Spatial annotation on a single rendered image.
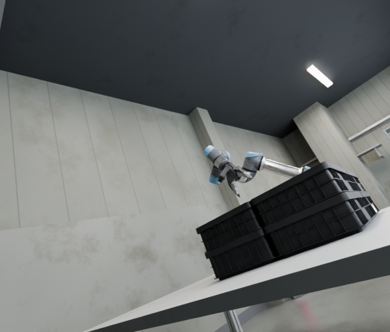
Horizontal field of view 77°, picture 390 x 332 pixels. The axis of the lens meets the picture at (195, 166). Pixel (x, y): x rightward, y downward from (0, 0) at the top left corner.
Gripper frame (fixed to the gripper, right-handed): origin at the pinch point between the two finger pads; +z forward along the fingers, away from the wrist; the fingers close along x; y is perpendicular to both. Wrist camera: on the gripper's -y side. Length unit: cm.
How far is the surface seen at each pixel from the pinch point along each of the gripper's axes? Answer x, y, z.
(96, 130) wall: 111, 21, -220
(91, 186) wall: 133, -12, -147
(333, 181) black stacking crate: -44, -26, 33
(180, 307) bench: -6, -72, 31
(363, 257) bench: -52, -65, 48
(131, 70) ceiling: 45, 79, -260
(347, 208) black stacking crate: -40, -28, 41
